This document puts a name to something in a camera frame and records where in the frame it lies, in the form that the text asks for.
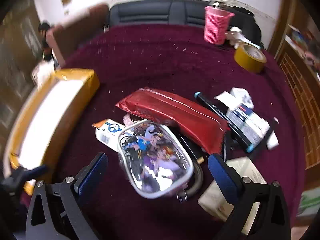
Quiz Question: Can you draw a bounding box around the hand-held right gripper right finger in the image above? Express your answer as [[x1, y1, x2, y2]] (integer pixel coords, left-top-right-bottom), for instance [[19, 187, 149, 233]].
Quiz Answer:
[[207, 153, 292, 240]]

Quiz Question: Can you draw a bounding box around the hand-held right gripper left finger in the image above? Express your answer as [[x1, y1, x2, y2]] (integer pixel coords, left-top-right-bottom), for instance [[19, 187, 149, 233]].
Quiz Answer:
[[26, 152, 109, 240]]

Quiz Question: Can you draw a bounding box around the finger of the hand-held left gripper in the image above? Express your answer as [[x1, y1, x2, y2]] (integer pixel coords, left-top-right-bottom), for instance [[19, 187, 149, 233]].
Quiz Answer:
[[10, 164, 49, 184]]

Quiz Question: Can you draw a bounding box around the cream printed carton box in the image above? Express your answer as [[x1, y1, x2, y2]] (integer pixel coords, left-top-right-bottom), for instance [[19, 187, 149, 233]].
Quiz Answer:
[[198, 156, 268, 235]]

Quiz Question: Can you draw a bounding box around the blue and white box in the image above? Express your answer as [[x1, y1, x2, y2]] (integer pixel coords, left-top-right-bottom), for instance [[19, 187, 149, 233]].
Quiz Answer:
[[226, 105, 269, 145]]

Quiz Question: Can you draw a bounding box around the black marker pen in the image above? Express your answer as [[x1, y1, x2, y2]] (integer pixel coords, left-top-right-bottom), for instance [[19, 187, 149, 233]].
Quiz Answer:
[[194, 92, 253, 153]]

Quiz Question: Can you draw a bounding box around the cartoon print clear pouch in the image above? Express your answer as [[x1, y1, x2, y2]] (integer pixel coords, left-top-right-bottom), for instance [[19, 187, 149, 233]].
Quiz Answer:
[[117, 119, 194, 199]]

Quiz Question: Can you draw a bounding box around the red foil packet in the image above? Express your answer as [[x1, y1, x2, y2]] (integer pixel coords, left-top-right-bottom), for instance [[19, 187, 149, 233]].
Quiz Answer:
[[115, 88, 230, 154]]

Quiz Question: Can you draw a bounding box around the yellow cardboard box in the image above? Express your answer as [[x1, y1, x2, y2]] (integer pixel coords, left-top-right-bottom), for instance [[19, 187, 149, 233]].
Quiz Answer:
[[2, 68, 100, 195]]

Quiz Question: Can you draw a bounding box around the pink fluffy object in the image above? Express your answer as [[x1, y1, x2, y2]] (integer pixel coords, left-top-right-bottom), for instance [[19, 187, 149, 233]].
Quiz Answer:
[[122, 114, 137, 127]]

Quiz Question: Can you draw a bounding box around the green and white object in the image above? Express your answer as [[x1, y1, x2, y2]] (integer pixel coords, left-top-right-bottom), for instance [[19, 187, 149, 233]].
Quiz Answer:
[[297, 190, 320, 215]]

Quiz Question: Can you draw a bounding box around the white bag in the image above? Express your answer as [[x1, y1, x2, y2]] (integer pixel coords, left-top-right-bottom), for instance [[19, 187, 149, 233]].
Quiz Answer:
[[32, 62, 54, 88]]

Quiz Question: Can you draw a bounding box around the wooden glass-door cabinet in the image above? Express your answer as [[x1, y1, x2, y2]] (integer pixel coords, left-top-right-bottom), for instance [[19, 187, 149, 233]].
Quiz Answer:
[[0, 0, 48, 105]]

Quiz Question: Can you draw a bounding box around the yellow tape roll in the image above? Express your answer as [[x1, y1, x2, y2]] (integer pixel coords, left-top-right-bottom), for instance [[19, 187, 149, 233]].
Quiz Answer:
[[234, 43, 267, 74]]

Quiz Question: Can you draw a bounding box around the wooden bookshelf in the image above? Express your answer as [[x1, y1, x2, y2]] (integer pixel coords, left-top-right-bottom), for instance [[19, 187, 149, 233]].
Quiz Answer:
[[275, 24, 320, 170]]

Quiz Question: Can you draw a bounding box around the maroon table cloth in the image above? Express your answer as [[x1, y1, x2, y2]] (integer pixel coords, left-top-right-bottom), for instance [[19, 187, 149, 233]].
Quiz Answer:
[[20, 24, 307, 240]]

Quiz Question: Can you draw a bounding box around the brown chair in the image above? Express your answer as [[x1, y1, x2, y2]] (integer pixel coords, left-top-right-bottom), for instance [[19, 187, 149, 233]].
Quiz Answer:
[[46, 2, 109, 68]]

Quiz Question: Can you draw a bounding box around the white plush toy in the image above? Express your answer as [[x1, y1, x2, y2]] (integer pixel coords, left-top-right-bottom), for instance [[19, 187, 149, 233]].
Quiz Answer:
[[225, 27, 253, 49]]

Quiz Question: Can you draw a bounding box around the bottle in pink knitted sleeve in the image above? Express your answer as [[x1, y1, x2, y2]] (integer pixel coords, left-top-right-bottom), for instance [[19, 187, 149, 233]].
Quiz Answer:
[[204, 0, 235, 45]]

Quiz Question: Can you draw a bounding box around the black bag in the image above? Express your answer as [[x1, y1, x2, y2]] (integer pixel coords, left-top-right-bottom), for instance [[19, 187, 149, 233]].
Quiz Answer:
[[232, 4, 255, 18]]

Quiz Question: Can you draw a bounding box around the black leather sofa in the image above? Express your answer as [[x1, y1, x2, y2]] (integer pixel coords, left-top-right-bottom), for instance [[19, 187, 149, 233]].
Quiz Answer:
[[108, 0, 263, 48]]

